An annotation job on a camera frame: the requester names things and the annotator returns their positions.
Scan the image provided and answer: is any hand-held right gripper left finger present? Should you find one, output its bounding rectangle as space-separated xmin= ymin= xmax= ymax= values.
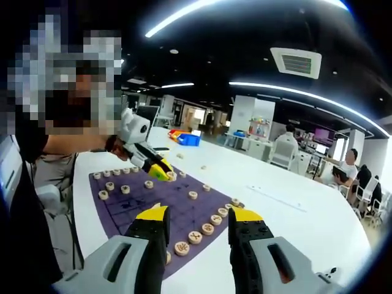
xmin=53 ymin=203 xmax=172 ymax=294

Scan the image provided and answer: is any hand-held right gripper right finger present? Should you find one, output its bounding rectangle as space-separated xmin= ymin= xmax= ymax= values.
xmin=228 ymin=206 xmax=344 ymax=294

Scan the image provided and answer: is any purple chessboard mat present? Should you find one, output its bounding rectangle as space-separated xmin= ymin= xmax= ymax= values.
xmin=88 ymin=167 xmax=246 ymax=280

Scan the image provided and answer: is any group of wooden chess pieces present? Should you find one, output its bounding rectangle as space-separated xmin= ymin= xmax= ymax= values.
xmin=92 ymin=152 xmax=246 ymax=266

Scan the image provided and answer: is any person's left hand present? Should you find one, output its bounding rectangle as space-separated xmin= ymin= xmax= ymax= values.
xmin=105 ymin=135 xmax=131 ymax=162

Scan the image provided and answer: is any blue storage bin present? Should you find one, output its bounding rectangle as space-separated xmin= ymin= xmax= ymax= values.
xmin=176 ymin=134 xmax=202 ymax=147

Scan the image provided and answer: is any short ceiling light strip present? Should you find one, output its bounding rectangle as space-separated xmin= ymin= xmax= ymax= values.
xmin=160 ymin=82 xmax=195 ymax=89

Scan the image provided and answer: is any white high-back office chair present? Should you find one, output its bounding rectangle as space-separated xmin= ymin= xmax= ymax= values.
xmin=270 ymin=139 xmax=300 ymax=171

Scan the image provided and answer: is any shelf with colourful items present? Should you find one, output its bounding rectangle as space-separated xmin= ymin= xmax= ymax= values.
xmin=248 ymin=116 xmax=272 ymax=139

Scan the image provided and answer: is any long curved ceiling light strip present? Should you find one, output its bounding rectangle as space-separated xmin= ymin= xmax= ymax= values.
xmin=144 ymin=0 xmax=350 ymax=39

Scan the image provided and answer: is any black tablet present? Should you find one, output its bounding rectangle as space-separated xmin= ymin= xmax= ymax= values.
xmin=332 ymin=166 xmax=350 ymax=184

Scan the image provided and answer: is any white chest device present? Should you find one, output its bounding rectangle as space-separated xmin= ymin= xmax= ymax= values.
xmin=0 ymin=134 xmax=24 ymax=211

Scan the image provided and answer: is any ceiling air vent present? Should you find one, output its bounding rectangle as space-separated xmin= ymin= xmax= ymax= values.
xmin=269 ymin=47 xmax=323 ymax=80

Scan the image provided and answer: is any black cable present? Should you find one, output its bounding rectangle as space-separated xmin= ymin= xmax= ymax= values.
xmin=30 ymin=153 xmax=85 ymax=271

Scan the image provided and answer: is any purple wall screen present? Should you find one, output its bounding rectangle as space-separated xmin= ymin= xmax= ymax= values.
xmin=314 ymin=127 xmax=337 ymax=144

